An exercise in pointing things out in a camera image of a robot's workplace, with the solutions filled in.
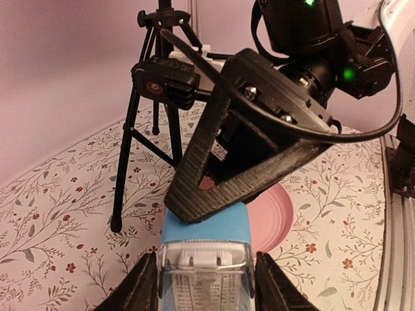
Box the floral table mat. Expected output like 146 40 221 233
1 124 385 310

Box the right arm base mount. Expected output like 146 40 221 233
386 114 414 198

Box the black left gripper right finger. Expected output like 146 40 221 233
255 252 318 311

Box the aluminium front rail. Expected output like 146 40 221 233
373 135 414 310

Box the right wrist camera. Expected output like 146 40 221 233
131 51 214 110

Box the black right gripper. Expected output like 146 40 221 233
165 49 335 223

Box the black music stand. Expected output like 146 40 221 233
110 0 228 233

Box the blue metronome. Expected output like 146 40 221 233
158 203 255 310

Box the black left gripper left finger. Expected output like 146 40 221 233
94 253 158 311

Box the pink plate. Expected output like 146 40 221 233
194 183 294 253

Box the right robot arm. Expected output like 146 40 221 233
161 1 403 223

